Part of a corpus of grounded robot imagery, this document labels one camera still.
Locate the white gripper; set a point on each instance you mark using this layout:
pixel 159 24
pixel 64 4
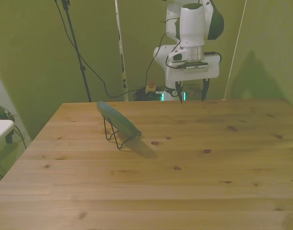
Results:
pixel 196 74

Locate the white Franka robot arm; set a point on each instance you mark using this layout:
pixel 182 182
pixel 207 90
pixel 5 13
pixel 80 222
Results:
pixel 191 24

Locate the green round plate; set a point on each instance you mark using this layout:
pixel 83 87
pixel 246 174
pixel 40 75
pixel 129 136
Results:
pixel 117 119

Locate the emergency stop button box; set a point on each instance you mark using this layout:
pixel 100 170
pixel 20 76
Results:
pixel 150 87

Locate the white vertical strip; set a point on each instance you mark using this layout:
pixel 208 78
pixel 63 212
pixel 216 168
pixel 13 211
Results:
pixel 120 36

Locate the black tripod stand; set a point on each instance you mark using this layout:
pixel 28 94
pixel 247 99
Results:
pixel 75 45

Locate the green leafy plant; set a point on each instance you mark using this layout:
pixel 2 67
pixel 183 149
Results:
pixel 0 111

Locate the white side table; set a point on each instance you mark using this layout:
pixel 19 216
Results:
pixel 1 128

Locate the flat wrist camera bar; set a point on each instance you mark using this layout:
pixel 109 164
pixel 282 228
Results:
pixel 196 68

